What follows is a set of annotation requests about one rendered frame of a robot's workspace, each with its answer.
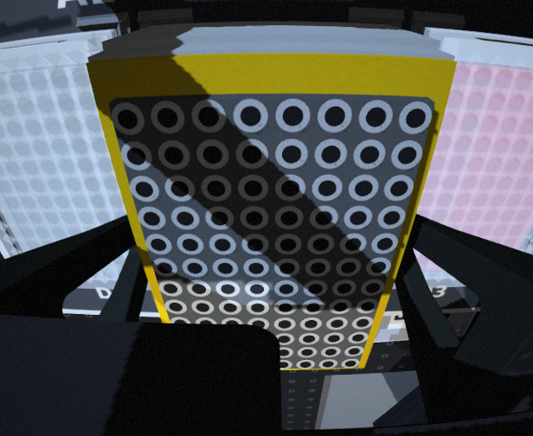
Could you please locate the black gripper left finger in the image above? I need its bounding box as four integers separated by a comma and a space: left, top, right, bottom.
0, 215, 148, 322

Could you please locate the translucent white well plate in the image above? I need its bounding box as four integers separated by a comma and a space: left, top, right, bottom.
0, 29, 127, 257

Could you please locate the white well plate with pink samples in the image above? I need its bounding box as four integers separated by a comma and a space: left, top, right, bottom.
416, 27, 533, 254

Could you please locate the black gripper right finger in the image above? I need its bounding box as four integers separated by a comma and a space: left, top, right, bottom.
395, 214, 533, 423

